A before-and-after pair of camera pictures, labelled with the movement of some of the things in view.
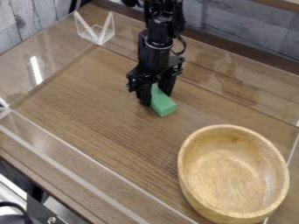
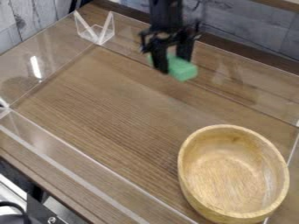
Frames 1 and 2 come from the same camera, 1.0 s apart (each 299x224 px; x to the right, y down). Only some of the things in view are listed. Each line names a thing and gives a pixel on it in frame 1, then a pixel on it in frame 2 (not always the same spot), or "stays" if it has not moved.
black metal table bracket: (39, 213) stays
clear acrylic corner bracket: (97, 33) stays
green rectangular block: (162, 102) to (182, 69)
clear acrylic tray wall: (79, 140) stays
